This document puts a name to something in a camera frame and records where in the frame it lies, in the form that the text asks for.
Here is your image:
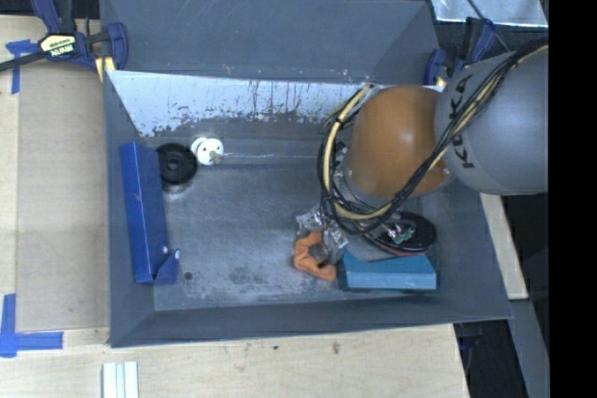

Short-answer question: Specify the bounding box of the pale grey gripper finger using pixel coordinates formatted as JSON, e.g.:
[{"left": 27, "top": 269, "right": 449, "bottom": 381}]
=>
[
  {"left": 326, "top": 228, "right": 349, "bottom": 266},
  {"left": 307, "top": 226, "right": 329, "bottom": 265}
]

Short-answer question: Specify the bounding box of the orange cloth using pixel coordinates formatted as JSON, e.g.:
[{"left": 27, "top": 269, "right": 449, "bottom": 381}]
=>
[{"left": 292, "top": 230, "right": 339, "bottom": 282}]

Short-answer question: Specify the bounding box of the teal flat block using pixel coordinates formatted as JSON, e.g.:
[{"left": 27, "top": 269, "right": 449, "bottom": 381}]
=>
[{"left": 336, "top": 248, "right": 439, "bottom": 293}]

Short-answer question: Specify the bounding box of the grey metal bin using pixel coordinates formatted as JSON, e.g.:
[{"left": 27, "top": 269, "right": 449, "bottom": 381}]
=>
[{"left": 97, "top": 0, "right": 515, "bottom": 349}]

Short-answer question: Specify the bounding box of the black disc with red rim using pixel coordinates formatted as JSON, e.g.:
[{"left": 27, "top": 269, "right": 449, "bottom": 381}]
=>
[{"left": 367, "top": 211, "right": 437, "bottom": 256}]

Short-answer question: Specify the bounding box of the white round knob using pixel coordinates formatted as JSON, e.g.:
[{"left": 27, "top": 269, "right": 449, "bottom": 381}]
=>
[{"left": 189, "top": 136, "right": 226, "bottom": 167}]

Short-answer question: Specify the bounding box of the blue long flat box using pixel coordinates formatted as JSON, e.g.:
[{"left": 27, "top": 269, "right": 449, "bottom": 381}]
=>
[{"left": 118, "top": 141, "right": 182, "bottom": 286}]

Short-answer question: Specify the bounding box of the black ring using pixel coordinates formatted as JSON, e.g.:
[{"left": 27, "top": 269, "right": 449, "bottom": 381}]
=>
[{"left": 155, "top": 143, "right": 199, "bottom": 186}]

